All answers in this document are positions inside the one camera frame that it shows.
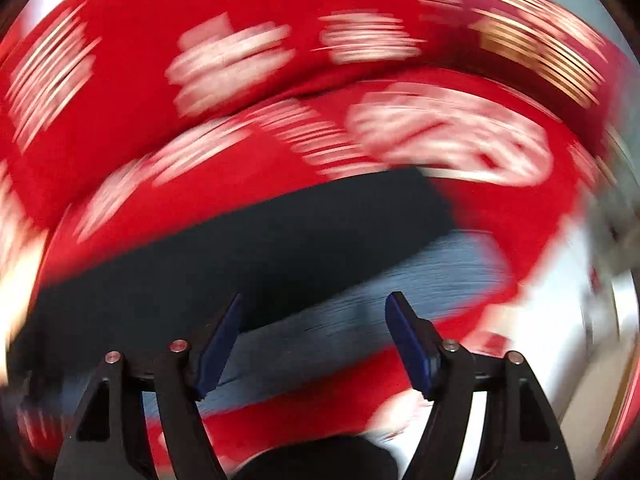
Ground grey mottled cloth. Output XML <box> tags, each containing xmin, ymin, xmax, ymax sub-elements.
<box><xmin>200</xmin><ymin>230</ymin><xmax>518</xmax><ymax>411</ymax></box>

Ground black pants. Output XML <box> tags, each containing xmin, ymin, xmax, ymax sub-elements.
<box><xmin>10</xmin><ymin>167</ymin><xmax>461</xmax><ymax>378</ymax></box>

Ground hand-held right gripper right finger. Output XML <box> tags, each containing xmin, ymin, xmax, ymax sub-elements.
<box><xmin>385</xmin><ymin>291</ymin><xmax>563</xmax><ymax>480</ymax></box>

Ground red printed bedspread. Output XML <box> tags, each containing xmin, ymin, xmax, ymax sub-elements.
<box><xmin>40</xmin><ymin>67</ymin><xmax>601</xmax><ymax>461</ymax></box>

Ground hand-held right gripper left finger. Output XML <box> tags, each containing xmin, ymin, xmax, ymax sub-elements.
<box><xmin>52</xmin><ymin>292</ymin><xmax>244</xmax><ymax>480</ymax></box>

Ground red printed sofa backrest cushion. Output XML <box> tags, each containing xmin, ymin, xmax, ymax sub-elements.
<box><xmin>0</xmin><ymin>0</ymin><xmax>631</xmax><ymax>241</ymax></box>

